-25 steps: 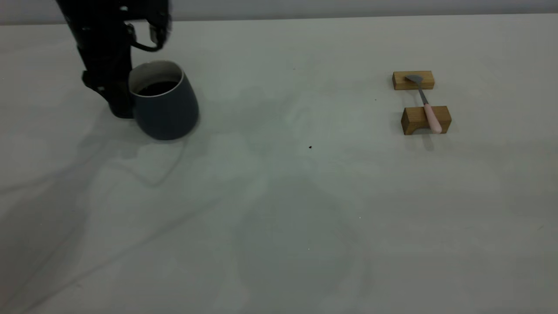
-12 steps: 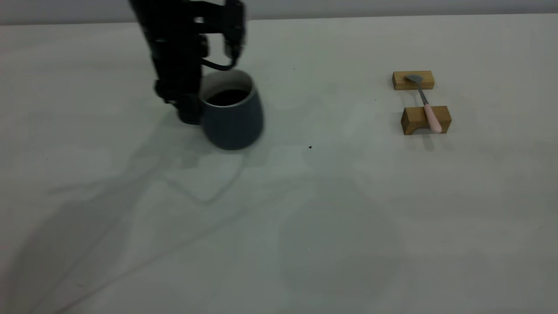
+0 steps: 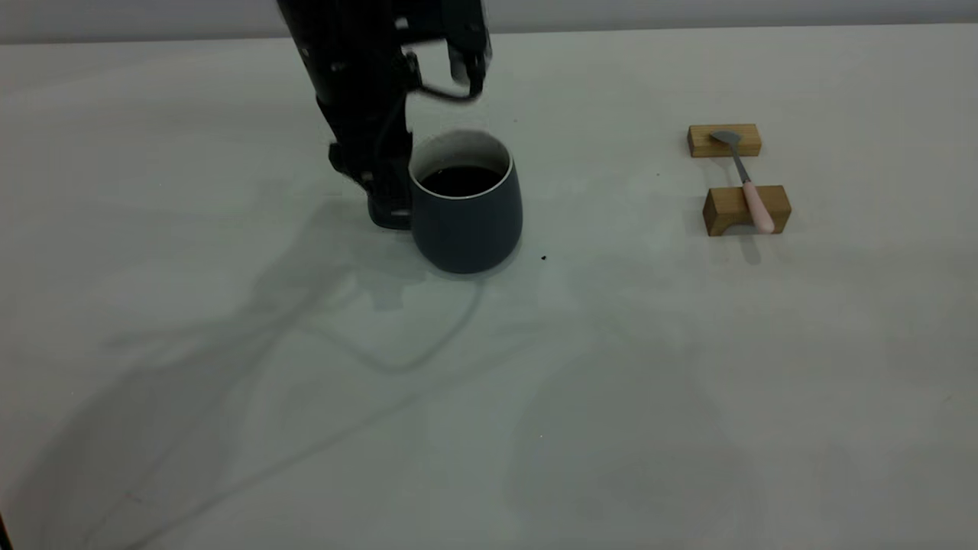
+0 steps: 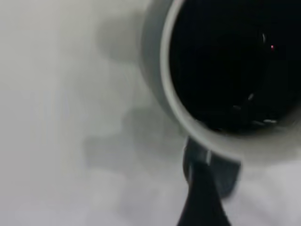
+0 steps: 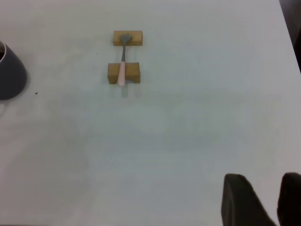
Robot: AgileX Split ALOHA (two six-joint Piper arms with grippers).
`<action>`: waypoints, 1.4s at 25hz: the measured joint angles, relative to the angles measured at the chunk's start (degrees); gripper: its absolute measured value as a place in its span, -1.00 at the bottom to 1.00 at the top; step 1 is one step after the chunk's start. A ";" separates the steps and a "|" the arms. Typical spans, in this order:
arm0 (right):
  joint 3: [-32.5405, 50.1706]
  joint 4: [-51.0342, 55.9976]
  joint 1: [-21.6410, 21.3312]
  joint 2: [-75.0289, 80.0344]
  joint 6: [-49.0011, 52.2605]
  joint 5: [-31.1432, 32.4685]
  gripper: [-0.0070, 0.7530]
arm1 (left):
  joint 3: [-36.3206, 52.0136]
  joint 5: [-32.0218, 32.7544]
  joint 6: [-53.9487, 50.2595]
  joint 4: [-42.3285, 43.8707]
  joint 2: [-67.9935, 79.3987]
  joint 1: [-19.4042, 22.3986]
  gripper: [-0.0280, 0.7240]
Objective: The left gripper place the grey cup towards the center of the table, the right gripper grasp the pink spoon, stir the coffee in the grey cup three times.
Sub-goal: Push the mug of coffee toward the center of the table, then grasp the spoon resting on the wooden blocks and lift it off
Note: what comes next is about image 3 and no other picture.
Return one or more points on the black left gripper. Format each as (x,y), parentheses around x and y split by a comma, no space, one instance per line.
(370,130)

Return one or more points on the dark grey ceramic mug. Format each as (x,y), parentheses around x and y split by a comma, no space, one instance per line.
(466,229)

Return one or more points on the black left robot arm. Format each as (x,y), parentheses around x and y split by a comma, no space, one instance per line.
(336,38)

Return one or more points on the dark coffee liquid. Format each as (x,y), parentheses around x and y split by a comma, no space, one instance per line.
(462,180)

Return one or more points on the flat rectangular wooden block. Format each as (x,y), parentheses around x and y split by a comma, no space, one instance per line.
(703,143)

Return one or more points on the arch-shaped wooden block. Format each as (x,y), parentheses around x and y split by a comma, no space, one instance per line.
(726,208)

